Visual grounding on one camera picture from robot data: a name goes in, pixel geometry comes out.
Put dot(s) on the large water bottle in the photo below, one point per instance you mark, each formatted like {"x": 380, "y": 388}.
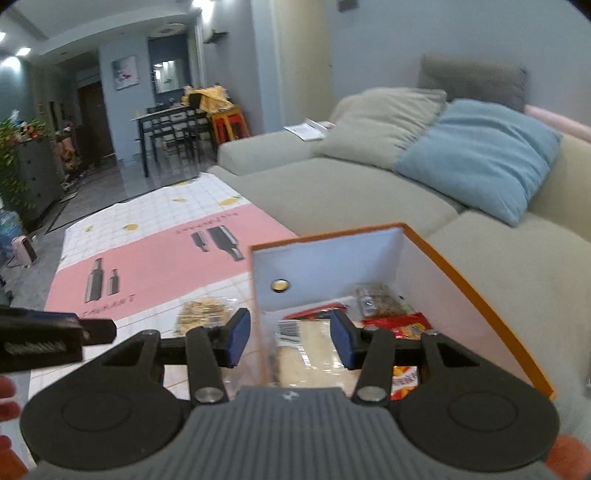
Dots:
{"x": 8, "y": 230}

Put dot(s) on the clear bread packet with barcode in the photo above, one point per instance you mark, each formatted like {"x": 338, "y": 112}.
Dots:
{"x": 309, "y": 355}

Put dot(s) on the wall mirror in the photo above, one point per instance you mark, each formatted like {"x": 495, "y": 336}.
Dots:
{"x": 165, "y": 76}

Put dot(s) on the light blue cushion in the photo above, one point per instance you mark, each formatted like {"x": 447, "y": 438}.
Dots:
{"x": 480, "y": 157}

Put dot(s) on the white paper leaflets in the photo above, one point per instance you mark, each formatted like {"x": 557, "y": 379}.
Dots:
{"x": 307, "y": 129}

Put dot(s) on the red snack packet cartoon figures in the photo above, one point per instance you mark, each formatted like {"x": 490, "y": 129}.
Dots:
{"x": 318, "y": 313}

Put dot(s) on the green trailing potted plant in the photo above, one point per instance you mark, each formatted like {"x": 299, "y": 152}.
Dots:
{"x": 11, "y": 157}

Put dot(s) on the pink cushion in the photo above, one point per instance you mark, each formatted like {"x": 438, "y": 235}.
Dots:
{"x": 558, "y": 122}

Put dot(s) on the small pink heater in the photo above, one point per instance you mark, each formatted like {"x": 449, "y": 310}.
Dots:
{"x": 25, "y": 251}

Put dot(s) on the red packet of stick snacks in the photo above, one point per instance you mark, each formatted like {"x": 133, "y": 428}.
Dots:
{"x": 401, "y": 325}

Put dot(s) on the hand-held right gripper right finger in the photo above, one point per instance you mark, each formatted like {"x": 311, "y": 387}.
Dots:
{"x": 339, "y": 337}

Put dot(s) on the dark grey cabinet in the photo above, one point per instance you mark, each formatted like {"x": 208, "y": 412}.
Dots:
{"x": 39, "y": 170}

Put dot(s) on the white box with orange rim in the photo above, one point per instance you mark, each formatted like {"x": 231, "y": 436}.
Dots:
{"x": 323, "y": 263}

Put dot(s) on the grey cushion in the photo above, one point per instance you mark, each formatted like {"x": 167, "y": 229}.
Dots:
{"x": 480, "y": 81}

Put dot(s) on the pink and white checked tablecloth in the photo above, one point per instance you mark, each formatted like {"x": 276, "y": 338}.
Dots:
{"x": 152, "y": 258}

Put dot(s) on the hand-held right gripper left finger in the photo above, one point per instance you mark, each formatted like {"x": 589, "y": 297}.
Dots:
{"x": 238, "y": 337}

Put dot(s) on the beige sofa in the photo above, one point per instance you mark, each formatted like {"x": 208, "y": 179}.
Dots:
{"x": 351, "y": 198}

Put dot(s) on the dark wooden door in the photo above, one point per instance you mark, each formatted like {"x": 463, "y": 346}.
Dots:
{"x": 94, "y": 124}

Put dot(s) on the clear packet of brown bars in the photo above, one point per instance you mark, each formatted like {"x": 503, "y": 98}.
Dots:
{"x": 378, "y": 300}

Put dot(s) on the clear bag of peanuts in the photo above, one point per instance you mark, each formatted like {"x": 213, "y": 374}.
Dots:
{"x": 203, "y": 314}

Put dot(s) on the person's left hand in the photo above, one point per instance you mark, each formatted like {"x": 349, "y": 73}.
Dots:
{"x": 5, "y": 410}

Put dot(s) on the orange stool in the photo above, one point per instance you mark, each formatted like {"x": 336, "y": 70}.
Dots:
{"x": 228, "y": 124}

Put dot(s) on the black dining table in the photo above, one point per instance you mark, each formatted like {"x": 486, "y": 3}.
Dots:
{"x": 157, "y": 115}

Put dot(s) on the person's right hand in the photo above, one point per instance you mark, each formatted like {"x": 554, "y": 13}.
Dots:
{"x": 572, "y": 461}

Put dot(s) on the yellow cloth bundle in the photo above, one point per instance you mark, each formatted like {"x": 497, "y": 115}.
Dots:
{"x": 207, "y": 99}

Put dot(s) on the beige cushion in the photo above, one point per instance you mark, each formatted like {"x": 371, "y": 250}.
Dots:
{"x": 378, "y": 129}

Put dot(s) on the framed wall picture with bird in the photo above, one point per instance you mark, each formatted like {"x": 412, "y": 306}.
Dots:
{"x": 125, "y": 73}

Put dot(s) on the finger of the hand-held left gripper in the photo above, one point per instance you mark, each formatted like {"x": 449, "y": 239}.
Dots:
{"x": 41, "y": 332}

